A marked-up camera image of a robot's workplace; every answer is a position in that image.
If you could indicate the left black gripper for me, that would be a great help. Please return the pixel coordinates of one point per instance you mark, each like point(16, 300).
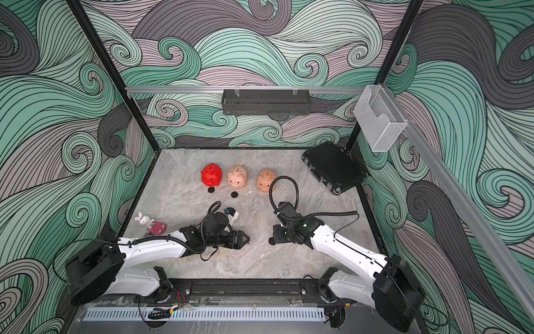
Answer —
point(239, 239)

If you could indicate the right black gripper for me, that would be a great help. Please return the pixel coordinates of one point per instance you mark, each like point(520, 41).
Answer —
point(277, 234)

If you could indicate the pink piggy bank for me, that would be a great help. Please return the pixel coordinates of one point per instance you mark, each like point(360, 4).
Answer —
point(238, 177)
point(265, 180)

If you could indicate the red piggy bank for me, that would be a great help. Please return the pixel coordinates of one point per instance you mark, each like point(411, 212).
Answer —
point(211, 175)

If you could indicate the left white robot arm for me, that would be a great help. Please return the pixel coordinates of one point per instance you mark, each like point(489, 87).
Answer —
point(111, 265)

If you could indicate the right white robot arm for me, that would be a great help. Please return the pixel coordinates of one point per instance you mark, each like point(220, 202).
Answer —
point(386, 283)

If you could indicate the pink white bunny toy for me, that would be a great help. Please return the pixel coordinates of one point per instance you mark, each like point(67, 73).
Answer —
point(153, 227)

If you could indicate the black case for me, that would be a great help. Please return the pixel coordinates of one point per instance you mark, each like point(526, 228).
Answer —
point(331, 166)

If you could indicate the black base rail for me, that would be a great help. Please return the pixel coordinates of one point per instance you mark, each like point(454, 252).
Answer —
point(326, 290)

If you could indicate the black wall tray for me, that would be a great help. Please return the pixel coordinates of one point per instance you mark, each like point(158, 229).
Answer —
point(266, 102)

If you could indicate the clear acrylic wall holder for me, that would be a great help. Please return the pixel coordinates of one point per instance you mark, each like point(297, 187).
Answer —
point(379, 115)

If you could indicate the white slotted cable duct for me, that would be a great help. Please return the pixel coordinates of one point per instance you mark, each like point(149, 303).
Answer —
point(210, 314)

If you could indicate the aluminium right rail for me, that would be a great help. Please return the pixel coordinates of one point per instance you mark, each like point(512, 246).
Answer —
point(506, 263)

